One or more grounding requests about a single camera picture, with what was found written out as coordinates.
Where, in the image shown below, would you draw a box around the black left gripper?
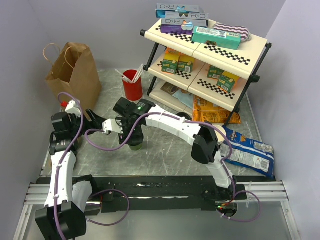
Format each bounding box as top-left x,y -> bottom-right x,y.
69,108 -> 106,138

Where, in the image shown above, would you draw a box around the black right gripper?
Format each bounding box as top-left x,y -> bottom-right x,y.
115,116 -> 143,146

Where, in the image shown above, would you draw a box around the green paper coffee cup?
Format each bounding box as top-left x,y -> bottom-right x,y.
129,143 -> 143,151

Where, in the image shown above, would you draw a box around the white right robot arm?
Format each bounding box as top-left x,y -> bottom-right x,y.
104,97 -> 236,199

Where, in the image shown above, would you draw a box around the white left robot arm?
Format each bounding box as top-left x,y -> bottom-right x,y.
35,109 -> 105,240

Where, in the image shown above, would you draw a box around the red plastic cup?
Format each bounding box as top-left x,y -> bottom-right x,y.
122,69 -> 143,101

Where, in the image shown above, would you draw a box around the stack of black lids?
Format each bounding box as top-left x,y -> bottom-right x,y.
176,112 -> 192,121

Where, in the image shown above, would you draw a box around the brown paper bag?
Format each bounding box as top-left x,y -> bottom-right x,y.
45,42 -> 102,111

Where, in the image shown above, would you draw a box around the magazine on bottom shelf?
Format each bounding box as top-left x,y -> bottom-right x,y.
161,82 -> 194,109

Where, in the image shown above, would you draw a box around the white wrapped straws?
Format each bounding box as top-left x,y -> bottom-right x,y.
114,63 -> 145,84

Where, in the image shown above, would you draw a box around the orange snack bag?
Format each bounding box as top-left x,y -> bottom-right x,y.
192,95 -> 231,124

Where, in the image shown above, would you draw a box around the stack of green paper cups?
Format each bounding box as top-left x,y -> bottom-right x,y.
214,125 -> 226,146

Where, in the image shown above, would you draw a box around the green yellow box far left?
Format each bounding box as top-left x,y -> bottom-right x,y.
161,47 -> 181,75

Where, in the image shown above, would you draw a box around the green yellow box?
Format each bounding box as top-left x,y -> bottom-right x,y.
161,47 -> 181,75
177,53 -> 195,73
216,71 -> 240,93
207,65 -> 224,80

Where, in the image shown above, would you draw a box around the cream three-tier shelf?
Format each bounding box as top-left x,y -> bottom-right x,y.
140,20 -> 272,113

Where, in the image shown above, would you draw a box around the green yellow box far right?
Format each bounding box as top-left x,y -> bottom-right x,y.
216,71 -> 240,93

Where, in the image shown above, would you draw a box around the blue chips bag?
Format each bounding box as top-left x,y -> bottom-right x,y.
224,127 -> 275,178

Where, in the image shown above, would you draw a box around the purple grey R+Co box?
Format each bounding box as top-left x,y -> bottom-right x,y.
160,18 -> 209,35

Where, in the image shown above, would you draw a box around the top grey R+Co box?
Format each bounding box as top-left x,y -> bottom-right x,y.
155,3 -> 209,19

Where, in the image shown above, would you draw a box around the teal rectangular box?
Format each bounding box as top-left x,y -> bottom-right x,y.
191,26 -> 241,50

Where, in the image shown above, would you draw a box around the purple wavy pouch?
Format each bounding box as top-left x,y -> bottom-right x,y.
213,22 -> 252,43

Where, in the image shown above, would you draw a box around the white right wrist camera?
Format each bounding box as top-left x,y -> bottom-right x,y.
102,119 -> 124,135

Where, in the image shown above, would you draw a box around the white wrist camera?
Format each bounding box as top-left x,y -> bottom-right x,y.
64,100 -> 81,117
102,119 -> 124,135

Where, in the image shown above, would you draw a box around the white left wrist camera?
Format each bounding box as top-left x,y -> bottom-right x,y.
64,100 -> 81,117

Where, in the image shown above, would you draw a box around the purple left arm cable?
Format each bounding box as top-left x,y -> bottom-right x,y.
53,91 -> 131,240

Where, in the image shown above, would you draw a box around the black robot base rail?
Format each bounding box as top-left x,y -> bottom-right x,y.
36,175 -> 276,218

